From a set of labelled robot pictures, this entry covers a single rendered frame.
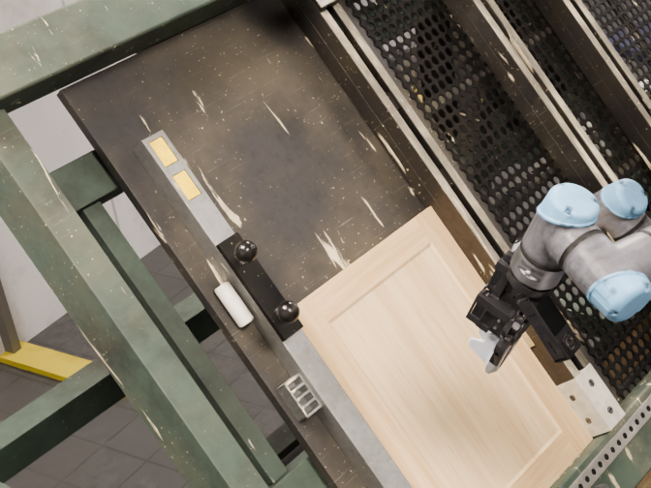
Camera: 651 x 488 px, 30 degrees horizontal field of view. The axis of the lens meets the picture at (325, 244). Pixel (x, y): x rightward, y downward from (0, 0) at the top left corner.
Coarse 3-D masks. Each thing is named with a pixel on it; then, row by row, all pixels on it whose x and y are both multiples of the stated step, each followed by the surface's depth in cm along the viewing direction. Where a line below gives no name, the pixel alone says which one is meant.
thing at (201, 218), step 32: (160, 160) 208; (192, 224) 209; (224, 224) 210; (256, 320) 210; (288, 352) 208; (320, 384) 209; (320, 416) 210; (352, 416) 210; (352, 448) 209; (384, 448) 211; (384, 480) 208
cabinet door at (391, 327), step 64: (384, 256) 230; (448, 256) 239; (320, 320) 216; (384, 320) 224; (448, 320) 233; (384, 384) 219; (448, 384) 227; (512, 384) 236; (448, 448) 222; (512, 448) 230; (576, 448) 238
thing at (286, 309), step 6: (288, 300) 198; (282, 306) 197; (288, 306) 197; (294, 306) 197; (276, 312) 207; (282, 312) 197; (288, 312) 196; (294, 312) 197; (282, 318) 197; (288, 318) 197; (294, 318) 197
